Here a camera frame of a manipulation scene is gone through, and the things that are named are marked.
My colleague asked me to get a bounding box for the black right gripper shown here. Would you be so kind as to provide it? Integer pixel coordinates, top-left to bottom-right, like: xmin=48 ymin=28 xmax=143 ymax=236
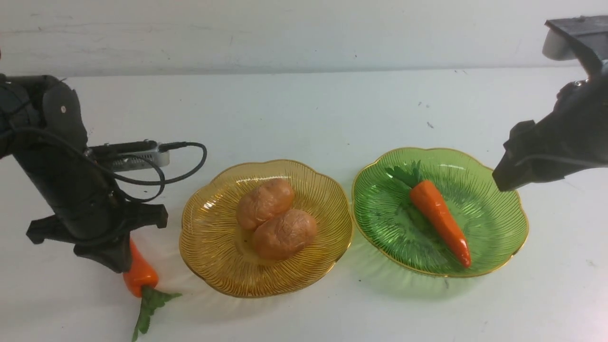
xmin=492 ymin=74 xmax=608 ymax=192

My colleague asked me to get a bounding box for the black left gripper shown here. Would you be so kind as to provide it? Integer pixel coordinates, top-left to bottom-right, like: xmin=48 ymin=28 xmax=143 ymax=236
xmin=26 ymin=144 xmax=169 ymax=274

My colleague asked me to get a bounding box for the orange carrot with green leaves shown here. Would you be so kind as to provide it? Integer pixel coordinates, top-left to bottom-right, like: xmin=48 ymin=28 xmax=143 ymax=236
xmin=123 ymin=239 xmax=182 ymax=342

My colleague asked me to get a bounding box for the brown potato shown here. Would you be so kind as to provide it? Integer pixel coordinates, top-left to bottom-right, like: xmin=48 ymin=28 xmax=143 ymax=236
xmin=253 ymin=209 xmax=318 ymax=261
xmin=236 ymin=178 xmax=295 ymax=231

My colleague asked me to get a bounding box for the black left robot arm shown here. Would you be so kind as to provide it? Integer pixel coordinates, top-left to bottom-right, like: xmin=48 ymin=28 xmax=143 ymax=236
xmin=1 ymin=75 xmax=169 ymax=273

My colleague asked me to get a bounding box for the green plastic fluted plate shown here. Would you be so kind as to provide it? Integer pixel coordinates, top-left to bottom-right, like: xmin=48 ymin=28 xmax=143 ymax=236
xmin=351 ymin=147 xmax=529 ymax=278

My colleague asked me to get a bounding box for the amber plastic fluted plate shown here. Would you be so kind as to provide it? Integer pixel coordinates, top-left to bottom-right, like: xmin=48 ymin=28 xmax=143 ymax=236
xmin=180 ymin=159 xmax=354 ymax=298

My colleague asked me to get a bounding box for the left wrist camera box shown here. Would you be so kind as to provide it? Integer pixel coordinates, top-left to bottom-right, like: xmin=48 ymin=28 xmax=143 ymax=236
xmin=89 ymin=139 xmax=170 ymax=172

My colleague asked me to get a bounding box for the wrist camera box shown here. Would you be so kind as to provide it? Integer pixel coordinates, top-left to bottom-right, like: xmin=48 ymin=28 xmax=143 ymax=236
xmin=89 ymin=139 xmax=170 ymax=172
xmin=541 ymin=15 xmax=608 ymax=76

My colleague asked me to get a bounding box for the black camera cable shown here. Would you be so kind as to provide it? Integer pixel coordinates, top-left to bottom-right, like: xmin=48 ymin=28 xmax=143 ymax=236
xmin=9 ymin=124 xmax=208 ymax=204

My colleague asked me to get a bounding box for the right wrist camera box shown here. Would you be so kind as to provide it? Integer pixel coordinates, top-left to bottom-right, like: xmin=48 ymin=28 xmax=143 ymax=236
xmin=541 ymin=15 xmax=608 ymax=76

